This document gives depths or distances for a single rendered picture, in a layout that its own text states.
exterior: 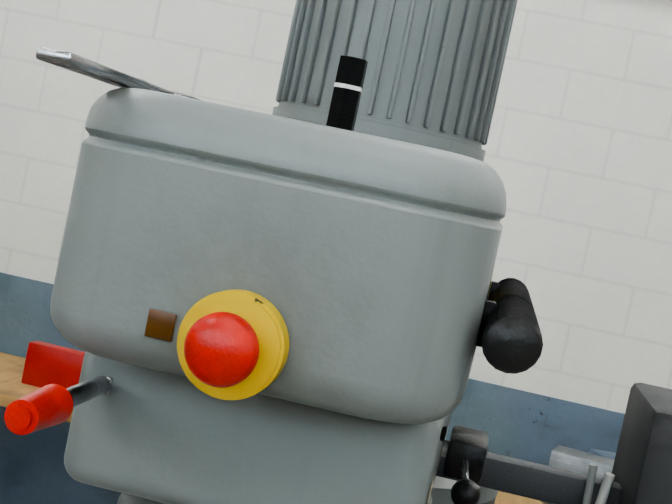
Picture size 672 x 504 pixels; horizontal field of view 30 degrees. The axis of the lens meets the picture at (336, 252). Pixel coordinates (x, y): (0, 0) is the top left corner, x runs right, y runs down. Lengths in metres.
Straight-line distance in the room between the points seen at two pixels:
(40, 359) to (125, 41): 1.41
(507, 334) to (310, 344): 0.11
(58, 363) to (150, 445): 4.03
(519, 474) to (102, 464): 0.50
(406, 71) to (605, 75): 4.09
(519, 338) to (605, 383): 4.45
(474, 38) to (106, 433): 0.49
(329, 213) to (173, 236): 0.09
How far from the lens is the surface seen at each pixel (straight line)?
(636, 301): 5.14
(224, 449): 0.82
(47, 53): 0.68
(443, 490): 1.39
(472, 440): 0.99
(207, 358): 0.66
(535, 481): 1.22
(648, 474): 1.14
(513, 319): 0.72
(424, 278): 0.70
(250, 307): 0.68
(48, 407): 0.72
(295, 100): 1.12
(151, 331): 0.72
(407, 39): 1.08
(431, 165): 0.70
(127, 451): 0.83
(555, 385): 5.16
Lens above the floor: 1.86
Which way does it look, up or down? 3 degrees down
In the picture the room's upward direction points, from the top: 12 degrees clockwise
